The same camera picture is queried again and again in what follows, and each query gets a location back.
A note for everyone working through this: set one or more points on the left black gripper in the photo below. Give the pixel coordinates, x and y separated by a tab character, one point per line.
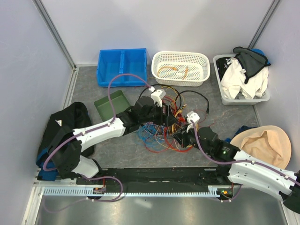
167	120

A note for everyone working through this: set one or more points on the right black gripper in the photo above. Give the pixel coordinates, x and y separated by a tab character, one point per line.
181	137

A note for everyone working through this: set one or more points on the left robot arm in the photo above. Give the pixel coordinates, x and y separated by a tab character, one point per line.
67	150

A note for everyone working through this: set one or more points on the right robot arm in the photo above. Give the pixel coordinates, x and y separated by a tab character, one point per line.
241	168

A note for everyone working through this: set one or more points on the green plastic tray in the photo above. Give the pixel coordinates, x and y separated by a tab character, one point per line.
119	101

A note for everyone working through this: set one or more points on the white perforated plastic basket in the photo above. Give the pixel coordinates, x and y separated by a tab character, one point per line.
175	68

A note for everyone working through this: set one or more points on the grey plastic laundry tub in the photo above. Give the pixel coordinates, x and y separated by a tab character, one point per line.
239	100

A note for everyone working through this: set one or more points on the white cloth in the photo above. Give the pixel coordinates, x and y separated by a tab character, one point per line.
233	81

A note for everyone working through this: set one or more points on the blue divided plastic bin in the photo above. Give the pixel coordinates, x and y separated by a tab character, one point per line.
113	62

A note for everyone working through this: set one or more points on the beige sun hat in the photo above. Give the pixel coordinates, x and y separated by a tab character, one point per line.
269	144

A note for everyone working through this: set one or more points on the black jacket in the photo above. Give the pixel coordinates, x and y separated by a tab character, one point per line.
74	116

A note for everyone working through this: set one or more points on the dark grey cloth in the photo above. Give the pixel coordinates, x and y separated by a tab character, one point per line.
250	61

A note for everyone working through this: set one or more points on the blue cap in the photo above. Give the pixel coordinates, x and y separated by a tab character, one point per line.
261	53

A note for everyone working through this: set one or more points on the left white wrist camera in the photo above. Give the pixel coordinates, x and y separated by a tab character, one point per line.
157	95

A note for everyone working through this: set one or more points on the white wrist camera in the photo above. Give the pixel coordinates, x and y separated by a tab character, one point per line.
192	120
157	95

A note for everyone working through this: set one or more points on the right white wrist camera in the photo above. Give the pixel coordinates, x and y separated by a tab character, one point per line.
192	120

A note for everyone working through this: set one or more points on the slotted grey cable duct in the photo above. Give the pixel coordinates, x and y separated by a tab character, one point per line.
92	192

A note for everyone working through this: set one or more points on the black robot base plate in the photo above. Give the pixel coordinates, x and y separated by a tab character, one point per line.
167	179

